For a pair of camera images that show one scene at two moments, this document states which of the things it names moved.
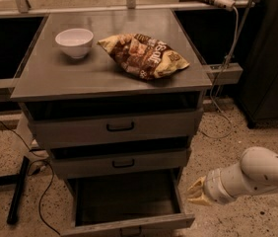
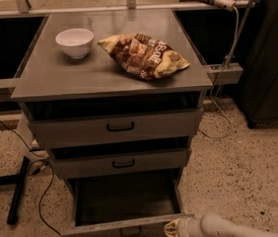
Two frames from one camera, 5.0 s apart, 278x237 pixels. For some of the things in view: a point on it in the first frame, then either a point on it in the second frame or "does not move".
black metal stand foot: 10,180 does not move
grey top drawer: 116,128 does not move
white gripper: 213,188 to 193,228
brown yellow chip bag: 142,56 does not move
